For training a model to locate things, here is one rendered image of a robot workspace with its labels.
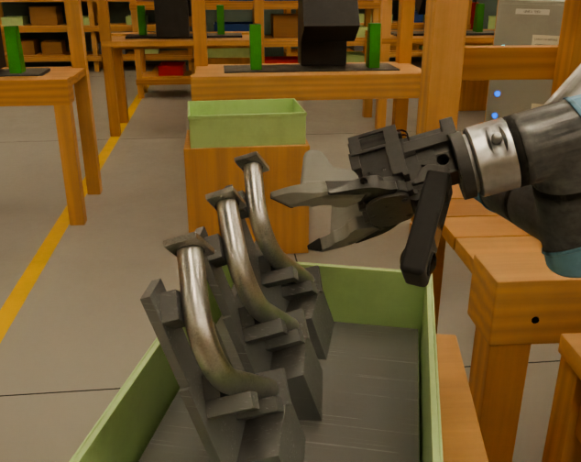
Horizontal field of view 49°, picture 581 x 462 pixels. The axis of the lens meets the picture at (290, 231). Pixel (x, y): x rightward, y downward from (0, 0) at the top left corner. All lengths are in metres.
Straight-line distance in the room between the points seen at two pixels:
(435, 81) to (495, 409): 0.86
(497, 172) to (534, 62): 1.34
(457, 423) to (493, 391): 0.38
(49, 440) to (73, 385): 0.31
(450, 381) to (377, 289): 0.21
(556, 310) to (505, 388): 0.21
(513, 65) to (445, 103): 0.25
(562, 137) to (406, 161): 0.15
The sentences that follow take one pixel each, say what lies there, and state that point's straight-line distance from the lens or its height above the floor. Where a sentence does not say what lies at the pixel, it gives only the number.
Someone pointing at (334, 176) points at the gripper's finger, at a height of 1.28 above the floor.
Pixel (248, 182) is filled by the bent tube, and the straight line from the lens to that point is 1.03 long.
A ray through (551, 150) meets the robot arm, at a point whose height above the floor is 1.31.
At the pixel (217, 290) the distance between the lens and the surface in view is 0.87.
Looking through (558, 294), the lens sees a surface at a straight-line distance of 1.41.
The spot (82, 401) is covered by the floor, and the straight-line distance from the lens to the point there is 2.57.
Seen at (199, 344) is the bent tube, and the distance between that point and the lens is 0.70.
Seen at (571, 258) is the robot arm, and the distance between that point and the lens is 0.75.
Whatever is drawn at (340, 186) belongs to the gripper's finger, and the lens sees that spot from 0.64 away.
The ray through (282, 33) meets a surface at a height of 0.76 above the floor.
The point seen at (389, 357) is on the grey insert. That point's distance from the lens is 1.16.
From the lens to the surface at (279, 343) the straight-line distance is 1.00.
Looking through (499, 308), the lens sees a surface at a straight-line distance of 1.38.
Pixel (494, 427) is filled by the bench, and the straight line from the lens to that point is 1.55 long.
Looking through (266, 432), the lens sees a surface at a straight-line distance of 0.87.
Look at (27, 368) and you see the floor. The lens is 2.83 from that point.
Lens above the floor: 1.47
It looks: 22 degrees down
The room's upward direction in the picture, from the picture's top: straight up
